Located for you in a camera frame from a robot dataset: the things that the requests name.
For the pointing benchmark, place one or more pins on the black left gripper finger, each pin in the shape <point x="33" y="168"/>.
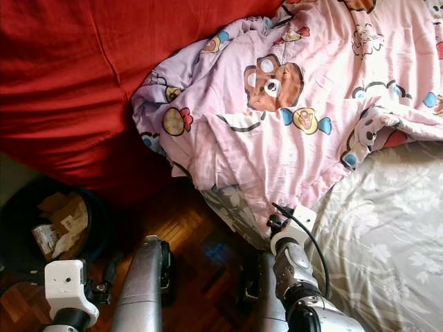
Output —
<point x="111" y="266"/>

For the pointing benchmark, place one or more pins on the pink cartoon print blanket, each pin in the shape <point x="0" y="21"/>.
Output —
<point x="277" y="159"/>

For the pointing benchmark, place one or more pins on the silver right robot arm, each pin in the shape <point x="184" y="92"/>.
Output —
<point x="299" y="270"/>

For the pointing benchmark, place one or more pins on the grey left robot leg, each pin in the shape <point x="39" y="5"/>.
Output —
<point x="138" y="290"/>

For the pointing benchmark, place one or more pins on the grey robot leg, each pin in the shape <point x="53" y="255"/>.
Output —
<point x="138" y="290"/>
<point x="263" y="304"/>

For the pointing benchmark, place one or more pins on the brown cardboard scrap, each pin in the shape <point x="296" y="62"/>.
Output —
<point x="66" y="214"/>

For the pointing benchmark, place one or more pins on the white labelled can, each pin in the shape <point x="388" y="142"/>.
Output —
<point x="43" y="241"/>

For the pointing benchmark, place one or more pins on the grey right robot leg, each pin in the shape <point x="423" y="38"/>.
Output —
<point x="263" y="304"/>

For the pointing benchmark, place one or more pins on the black round waste bin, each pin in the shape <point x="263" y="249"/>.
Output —
<point x="15" y="232"/>

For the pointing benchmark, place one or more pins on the bed with grey floral sheet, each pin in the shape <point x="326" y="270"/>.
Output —
<point x="387" y="235"/>

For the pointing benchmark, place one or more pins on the white quilted mattress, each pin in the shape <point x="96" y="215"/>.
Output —
<point x="8" y="180"/>

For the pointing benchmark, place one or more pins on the red covered mattress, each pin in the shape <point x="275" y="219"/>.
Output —
<point x="83" y="69"/>

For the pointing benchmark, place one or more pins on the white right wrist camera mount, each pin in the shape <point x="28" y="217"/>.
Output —
<point x="297" y="232"/>

